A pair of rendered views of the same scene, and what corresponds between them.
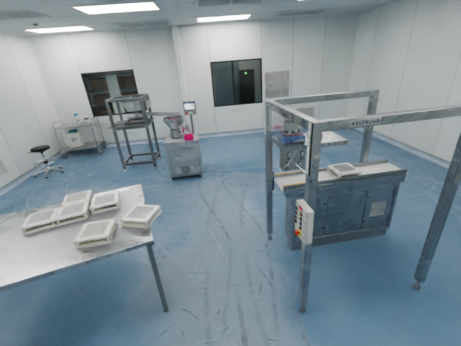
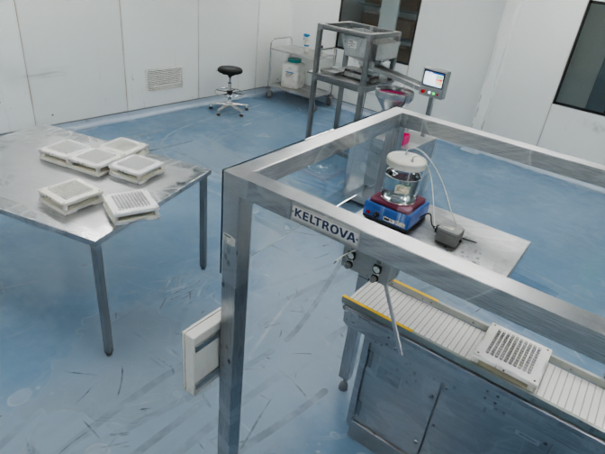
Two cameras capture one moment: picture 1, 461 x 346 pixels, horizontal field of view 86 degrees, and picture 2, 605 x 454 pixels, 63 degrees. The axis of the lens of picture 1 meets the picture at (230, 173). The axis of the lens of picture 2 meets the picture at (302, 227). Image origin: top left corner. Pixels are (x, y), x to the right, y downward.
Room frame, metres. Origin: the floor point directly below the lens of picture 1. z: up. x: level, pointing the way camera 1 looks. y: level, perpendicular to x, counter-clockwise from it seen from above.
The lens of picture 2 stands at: (0.63, -1.46, 2.20)
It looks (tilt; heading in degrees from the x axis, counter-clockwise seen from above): 30 degrees down; 40
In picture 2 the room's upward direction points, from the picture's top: 7 degrees clockwise
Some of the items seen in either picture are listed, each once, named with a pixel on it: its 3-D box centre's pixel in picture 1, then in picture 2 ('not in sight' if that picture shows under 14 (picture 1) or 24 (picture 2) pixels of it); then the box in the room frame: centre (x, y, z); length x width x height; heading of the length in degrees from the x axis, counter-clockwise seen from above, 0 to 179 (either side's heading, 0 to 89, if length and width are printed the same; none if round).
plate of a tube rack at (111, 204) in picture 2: (140, 213); (130, 202); (1.81, 0.79, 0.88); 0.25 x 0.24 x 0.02; 166
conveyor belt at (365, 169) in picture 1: (339, 176); (498, 364); (2.32, -1.15, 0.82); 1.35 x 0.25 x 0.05; 97
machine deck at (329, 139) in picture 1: (307, 139); (437, 233); (2.28, -0.77, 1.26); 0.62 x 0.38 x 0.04; 97
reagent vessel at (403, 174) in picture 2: not in sight; (402, 176); (2.22, -0.60, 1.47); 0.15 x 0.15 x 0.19
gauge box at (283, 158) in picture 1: (292, 158); (373, 250); (2.12, -0.59, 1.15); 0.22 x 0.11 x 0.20; 97
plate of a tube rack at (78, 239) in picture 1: (95, 230); (70, 191); (1.62, 1.09, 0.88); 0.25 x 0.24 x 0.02; 8
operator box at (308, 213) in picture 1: (304, 221); (207, 351); (1.38, -0.48, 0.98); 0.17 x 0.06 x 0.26; 7
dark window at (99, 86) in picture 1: (112, 93); (376, 16); (6.99, 2.98, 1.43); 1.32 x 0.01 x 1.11; 94
